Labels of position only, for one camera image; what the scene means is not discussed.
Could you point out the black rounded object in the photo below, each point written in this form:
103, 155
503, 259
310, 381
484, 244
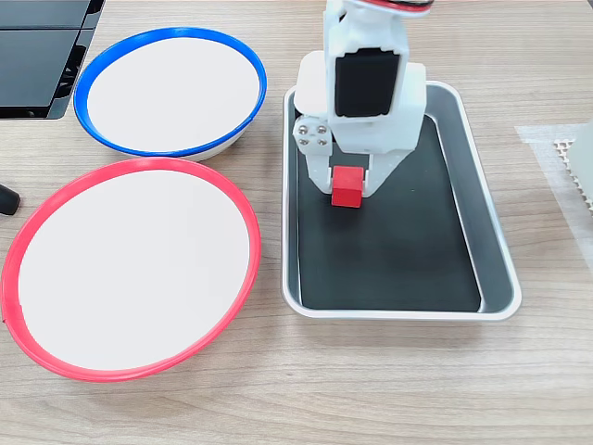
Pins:
8, 200

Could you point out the black tray liner mat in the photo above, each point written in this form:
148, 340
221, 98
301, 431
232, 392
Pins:
384, 255

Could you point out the black panelled device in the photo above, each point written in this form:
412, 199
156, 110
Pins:
32, 69

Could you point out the silver metal tray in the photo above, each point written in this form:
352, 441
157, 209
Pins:
289, 232

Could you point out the blue-rimmed white dish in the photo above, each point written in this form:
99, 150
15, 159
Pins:
171, 92

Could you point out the red-rimmed white dish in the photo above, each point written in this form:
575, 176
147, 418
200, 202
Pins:
129, 278

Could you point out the red cube block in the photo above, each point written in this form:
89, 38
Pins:
347, 185

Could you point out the translucent plastic sheet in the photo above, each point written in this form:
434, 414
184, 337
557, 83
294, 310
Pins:
565, 218

